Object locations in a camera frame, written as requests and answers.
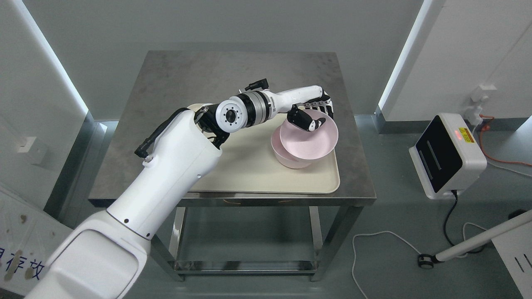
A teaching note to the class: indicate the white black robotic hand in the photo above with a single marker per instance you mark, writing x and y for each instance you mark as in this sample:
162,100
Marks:
311,98

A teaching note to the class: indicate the pink bowl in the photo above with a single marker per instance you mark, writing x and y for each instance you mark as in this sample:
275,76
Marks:
310,145
283,156

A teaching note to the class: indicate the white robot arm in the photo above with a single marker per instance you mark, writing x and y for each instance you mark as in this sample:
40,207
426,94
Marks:
104,256

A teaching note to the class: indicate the beige plastic tray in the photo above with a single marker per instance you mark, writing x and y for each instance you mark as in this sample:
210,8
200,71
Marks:
248,165

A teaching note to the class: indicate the white black box device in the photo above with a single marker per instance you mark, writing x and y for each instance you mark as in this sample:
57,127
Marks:
447,157

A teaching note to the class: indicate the stainless steel table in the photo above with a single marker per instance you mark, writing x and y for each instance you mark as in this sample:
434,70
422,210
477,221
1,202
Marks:
169,80

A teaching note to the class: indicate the white wheeled stand leg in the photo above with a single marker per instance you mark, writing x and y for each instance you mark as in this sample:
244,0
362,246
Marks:
427,261

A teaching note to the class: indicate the white sign with blue text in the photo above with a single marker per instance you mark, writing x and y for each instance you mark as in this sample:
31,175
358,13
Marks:
28,237

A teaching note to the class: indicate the white wall socket plug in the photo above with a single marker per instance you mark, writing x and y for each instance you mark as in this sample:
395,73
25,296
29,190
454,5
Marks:
480,95

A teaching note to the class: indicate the white wall box left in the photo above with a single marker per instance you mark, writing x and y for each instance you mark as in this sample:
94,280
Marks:
33,151

